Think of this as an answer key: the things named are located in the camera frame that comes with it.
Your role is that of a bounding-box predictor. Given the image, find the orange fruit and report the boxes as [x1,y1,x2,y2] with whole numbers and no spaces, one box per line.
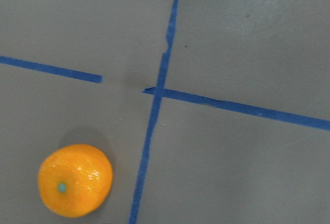
[38,144,113,218]

